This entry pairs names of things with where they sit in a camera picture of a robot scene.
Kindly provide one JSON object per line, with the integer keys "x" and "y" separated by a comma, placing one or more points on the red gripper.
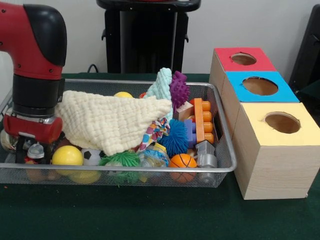
{"x": 27, "y": 128}

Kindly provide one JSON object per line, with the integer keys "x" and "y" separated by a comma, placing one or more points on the cream waffle cloth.
{"x": 110, "y": 120}

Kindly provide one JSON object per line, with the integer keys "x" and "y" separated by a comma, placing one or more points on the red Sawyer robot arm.
{"x": 32, "y": 50}

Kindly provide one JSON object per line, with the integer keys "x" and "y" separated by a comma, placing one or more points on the clear mesh bin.
{"x": 15, "y": 176}

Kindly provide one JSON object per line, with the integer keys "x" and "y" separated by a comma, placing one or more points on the wooden box with three holes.
{"x": 275, "y": 170}

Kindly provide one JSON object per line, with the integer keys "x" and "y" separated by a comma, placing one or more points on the large yellow ball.
{"x": 67, "y": 155}

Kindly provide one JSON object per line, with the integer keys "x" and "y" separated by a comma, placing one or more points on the small soccer ball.
{"x": 91, "y": 157}

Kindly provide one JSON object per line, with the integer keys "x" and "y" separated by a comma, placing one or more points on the green spiky ball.
{"x": 120, "y": 159}

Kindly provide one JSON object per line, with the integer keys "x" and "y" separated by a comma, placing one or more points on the blue spiky ball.
{"x": 175, "y": 138}

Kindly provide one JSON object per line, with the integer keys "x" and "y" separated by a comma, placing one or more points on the light teal waffle cloth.
{"x": 162, "y": 82}

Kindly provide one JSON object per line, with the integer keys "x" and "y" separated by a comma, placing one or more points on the orange toy basketball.
{"x": 182, "y": 161}

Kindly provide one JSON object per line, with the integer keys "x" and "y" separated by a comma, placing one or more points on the purple spiky toy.
{"x": 178, "y": 91}

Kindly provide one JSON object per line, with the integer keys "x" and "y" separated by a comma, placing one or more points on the orange building block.
{"x": 199, "y": 120}

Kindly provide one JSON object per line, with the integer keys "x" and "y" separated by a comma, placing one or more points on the dark green side table cloth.
{"x": 311, "y": 97}

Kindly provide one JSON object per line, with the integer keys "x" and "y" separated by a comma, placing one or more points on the black chair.
{"x": 307, "y": 50}

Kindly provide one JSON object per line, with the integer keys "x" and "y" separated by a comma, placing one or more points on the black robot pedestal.
{"x": 150, "y": 37}

